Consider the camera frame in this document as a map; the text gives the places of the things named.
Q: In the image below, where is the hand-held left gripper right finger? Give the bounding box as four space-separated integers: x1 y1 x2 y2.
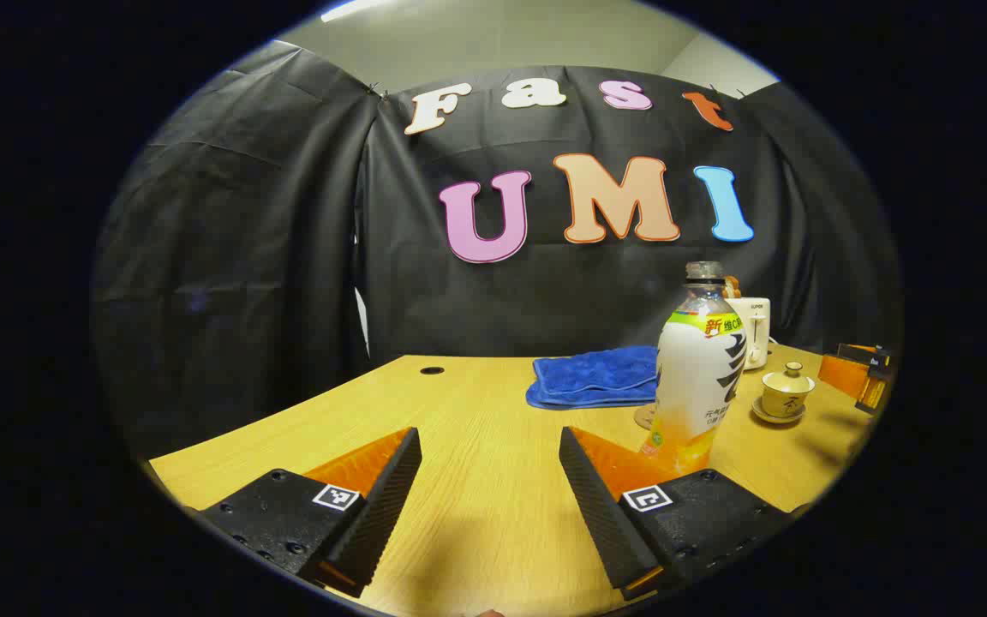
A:
559 426 794 601

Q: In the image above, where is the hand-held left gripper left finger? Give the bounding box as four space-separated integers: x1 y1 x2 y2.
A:
198 427 423 599

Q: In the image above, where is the cream teacup lid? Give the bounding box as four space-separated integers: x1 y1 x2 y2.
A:
761 362 817 395

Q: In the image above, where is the cream ceramic teacup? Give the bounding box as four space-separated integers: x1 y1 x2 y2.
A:
762 384 813 419

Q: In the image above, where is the white orange water bottle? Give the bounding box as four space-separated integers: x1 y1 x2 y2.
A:
639 261 748 476

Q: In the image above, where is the cream teacup saucer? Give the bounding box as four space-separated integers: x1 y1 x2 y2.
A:
751 396 807 426

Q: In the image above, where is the white toaster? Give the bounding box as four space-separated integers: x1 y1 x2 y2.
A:
727 297 772 371

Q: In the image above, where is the blue towel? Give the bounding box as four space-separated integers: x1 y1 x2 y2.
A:
526 345 660 410

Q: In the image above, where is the black backdrop cloth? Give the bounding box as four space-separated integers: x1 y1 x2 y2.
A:
91 39 901 459

